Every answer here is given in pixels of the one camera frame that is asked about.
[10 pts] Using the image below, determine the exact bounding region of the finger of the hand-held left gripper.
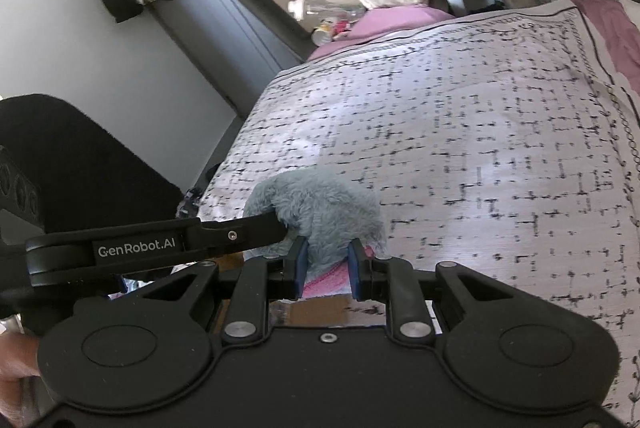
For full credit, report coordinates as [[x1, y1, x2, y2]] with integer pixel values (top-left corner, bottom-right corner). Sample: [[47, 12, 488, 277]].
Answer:
[[24, 211, 290, 289]]

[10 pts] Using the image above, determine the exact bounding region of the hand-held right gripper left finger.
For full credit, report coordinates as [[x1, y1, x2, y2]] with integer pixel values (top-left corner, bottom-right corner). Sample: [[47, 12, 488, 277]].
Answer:
[[75, 236, 309, 345]]

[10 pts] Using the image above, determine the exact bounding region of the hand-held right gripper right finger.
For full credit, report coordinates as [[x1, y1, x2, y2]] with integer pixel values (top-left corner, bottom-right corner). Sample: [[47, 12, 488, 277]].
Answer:
[[347, 240, 577, 345]]

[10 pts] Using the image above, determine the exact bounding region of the grey fluffy plush toy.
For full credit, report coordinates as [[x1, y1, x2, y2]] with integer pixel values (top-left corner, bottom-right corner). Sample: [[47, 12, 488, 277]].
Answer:
[[242, 170, 389, 269]]

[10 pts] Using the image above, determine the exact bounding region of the person's left hand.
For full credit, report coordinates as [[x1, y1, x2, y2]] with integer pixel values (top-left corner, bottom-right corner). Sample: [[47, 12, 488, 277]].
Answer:
[[0, 333, 43, 380]]

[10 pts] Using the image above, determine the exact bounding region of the black-dashed patterned blanket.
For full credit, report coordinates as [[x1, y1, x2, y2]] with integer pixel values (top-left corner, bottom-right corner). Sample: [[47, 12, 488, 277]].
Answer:
[[196, 0, 640, 428]]

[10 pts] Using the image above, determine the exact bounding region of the grey door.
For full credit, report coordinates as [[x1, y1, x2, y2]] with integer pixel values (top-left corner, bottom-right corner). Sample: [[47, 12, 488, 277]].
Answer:
[[148, 0, 313, 119]]

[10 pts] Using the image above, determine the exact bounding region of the patterned bed quilt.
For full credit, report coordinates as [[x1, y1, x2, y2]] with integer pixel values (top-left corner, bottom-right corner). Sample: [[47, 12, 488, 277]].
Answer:
[[306, 0, 640, 94]]

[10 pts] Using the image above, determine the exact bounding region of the clear plastic bottle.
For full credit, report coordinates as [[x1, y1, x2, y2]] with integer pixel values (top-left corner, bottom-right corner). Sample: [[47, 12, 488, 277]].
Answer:
[[287, 0, 367, 22]]

